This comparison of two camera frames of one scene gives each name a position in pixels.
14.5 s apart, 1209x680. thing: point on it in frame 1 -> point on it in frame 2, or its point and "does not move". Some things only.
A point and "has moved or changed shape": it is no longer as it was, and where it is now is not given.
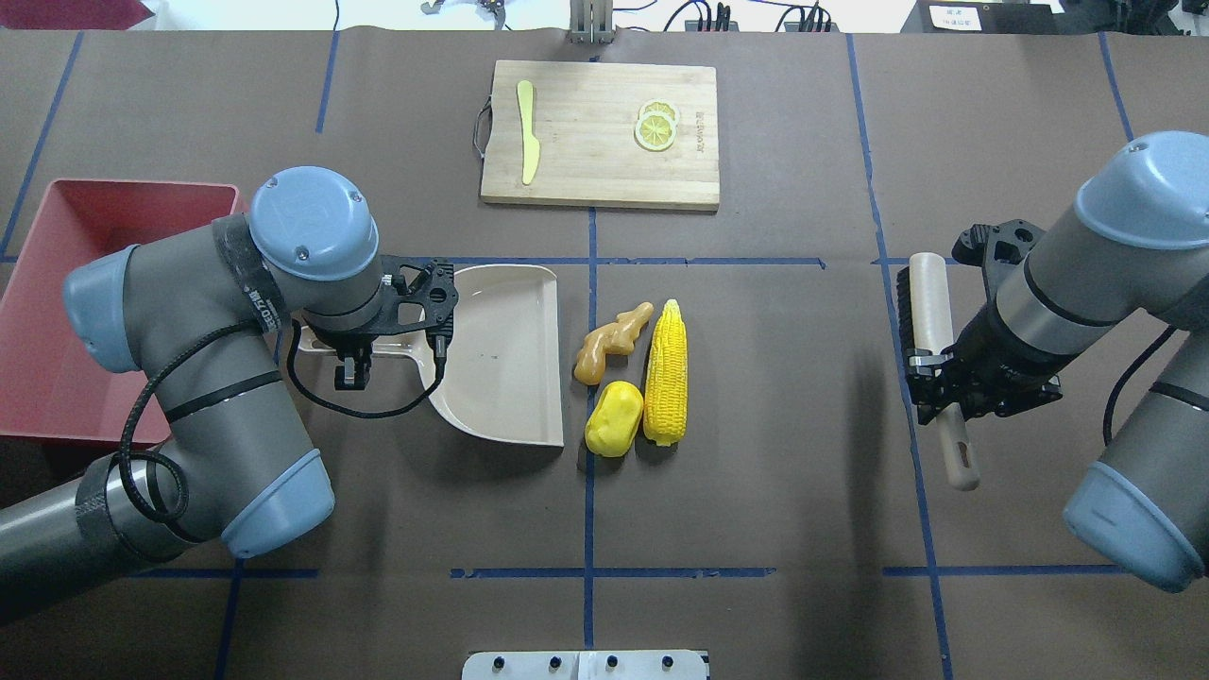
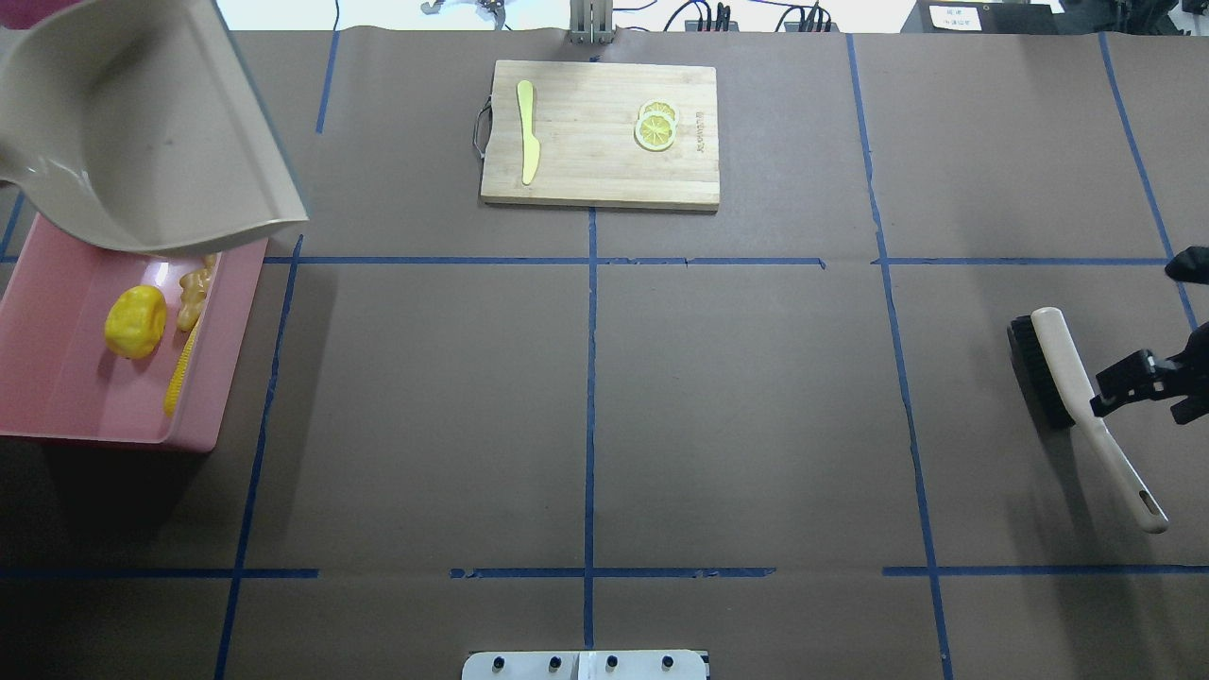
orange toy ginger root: (615, 339) has moved or changed shape
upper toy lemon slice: (660, 105) does not move
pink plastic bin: (51, 386) does not move
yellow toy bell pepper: (613, 418) has moved or changed shape
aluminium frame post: (590, 22) does not move
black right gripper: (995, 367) -> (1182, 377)
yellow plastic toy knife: (530, 145) does not move
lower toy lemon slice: (655, 130) does not move
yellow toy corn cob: (666, 406) has moved or changed shape
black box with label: (985, 17) does not move
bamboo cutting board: (585, 117) does not move
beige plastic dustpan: (502, 355) -> (135, 125)
